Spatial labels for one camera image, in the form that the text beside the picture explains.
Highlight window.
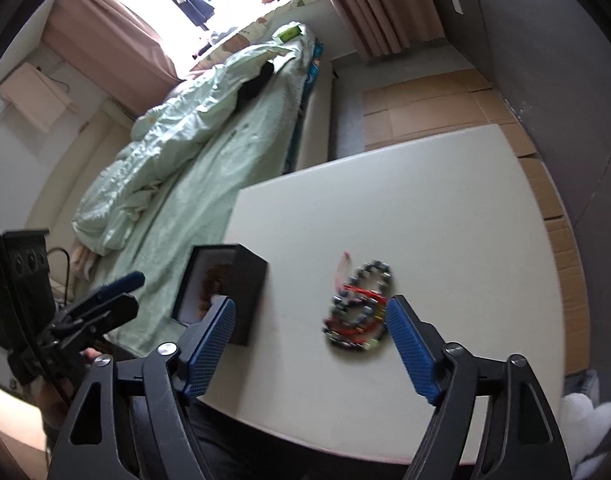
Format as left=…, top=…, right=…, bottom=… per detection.
left=83, top=0, right=307, bottom=57

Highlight person's white sock foot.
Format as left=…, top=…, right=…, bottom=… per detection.
left=560, top=392, right=611, bottom=467

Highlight pile of bead bracelets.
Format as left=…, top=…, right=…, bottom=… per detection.
left=321, top=252, right=397, bottom=357

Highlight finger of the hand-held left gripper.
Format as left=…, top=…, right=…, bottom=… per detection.
left=40, top=294, right=139, bottom=357
left=66, top=271, right=146, bottom=322

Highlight wall air conditioner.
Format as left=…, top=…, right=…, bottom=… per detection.
left=0, top=64, right=77, bottom=131

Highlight bed with green sheet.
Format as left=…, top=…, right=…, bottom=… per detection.
left=93, top=35, right=327, bottom=356

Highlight black item on bed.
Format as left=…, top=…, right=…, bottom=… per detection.
left=238, top=60, right=276, bottom=102

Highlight flat cardboard sheets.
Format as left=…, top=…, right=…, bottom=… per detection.
left=363, top=67, right=586, bottom=377

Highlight light green duvet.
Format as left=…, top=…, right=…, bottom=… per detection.
left=72, top=42, right=306, bottom=256

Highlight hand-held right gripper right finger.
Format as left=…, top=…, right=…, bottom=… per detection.
left=384, top=295, right=573, bottom=480

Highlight black jewelry box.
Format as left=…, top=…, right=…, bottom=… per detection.
left=172, top=243, right=269, bottom=347

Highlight person's left leg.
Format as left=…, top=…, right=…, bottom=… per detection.
left=188, top=399, right=427, bottom=480

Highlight printed window seat cushion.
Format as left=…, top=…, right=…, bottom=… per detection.
left=190, top=0, right=327, bottom=69

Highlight brown bead bracelet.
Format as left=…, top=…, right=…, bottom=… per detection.
left=198, top=262, right=235, bottom=317

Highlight long dark hanging garment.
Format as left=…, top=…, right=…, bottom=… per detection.
left=166, top=0, right=216, bottom=27

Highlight white low table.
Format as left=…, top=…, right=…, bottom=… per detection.
left=190, top=122, right=569, bottom=466

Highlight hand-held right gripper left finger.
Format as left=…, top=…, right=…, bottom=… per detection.
left=48, top=296, right=236, bottom=480

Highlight pink curtain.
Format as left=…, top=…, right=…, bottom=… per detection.
left=300, top=0, right=447, bottom=61
left=40, top=0, right=187, bottom=117

